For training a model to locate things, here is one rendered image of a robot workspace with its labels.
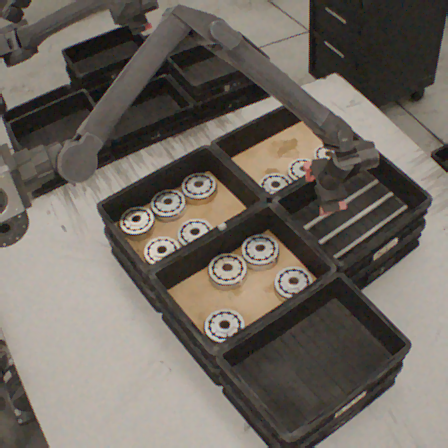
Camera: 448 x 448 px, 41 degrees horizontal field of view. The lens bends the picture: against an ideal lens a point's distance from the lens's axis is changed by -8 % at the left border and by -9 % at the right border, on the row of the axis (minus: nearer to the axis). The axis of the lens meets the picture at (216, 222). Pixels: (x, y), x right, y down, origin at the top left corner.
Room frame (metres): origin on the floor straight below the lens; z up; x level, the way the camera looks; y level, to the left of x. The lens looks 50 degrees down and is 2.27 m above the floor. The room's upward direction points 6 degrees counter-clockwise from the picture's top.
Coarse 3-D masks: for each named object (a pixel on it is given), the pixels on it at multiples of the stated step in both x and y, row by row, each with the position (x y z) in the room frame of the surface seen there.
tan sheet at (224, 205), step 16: (224, 192) 1.32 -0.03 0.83; (192, 208) 1.26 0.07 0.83; (208, 208) 1.26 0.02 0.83; (224, 208) 1.25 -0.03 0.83; (240, 208) 1.25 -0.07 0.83; (160, 224) 1.22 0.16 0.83; (176, 224) 1.21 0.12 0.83; (128, 240) 1.17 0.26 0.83; (144, 240) 1.16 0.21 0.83; (176, 240) 1.15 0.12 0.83
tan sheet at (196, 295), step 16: (240, 256) 1.07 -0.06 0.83; (288, 256) 1.05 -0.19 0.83; (208, 272) 1.03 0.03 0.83; (256, 272) 1.01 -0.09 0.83; (272, 272) 1.01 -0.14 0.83; (176, 288) 0.99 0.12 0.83; (192, 288) 0.98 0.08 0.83; (208, 288) 0.98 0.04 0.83; (240, 288) 0.96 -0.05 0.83; (256, 288) 0.96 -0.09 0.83; (272, 288) 0.95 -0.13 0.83; (192, 304) 0.93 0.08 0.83; (208, 304) 0.92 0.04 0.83; (224, 304) 0.92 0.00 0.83; (240, 304) 0.91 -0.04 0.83; (256, 304) 0.91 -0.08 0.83; (272, 304) 0.90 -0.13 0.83; (192, 320) 0.88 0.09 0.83
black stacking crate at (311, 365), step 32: (288, 320) 0.82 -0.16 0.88; (320, 320) 0.83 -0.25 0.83; (352, 320) 0.82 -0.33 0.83; (256, 352) 0.76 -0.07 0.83; (288, 352) 0.75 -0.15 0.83; (320, 352) 0.74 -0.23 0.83; (352, 352) 0.72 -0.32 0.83; (384, 352) 0.71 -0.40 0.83; (256, 384) 0.67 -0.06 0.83; (288, 384) 0.66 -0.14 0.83; (320, 384) 0.64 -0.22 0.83; (352, 384) 0.63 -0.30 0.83; (256, 416) 0.58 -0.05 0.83; (288, 416) 0.56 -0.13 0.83
